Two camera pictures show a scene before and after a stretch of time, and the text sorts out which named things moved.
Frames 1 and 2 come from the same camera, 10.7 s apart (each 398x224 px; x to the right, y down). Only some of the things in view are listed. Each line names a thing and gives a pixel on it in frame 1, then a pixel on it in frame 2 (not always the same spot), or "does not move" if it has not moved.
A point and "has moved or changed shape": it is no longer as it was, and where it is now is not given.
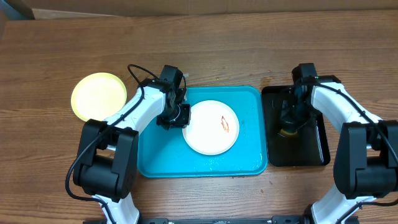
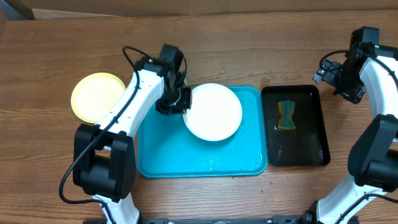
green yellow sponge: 292,134 has moved or changed shape
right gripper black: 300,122 -> 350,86
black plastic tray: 308,148 does not move
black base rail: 275,219 does not move
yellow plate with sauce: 98,96 does not move
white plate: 214,128 has moved or changed shape
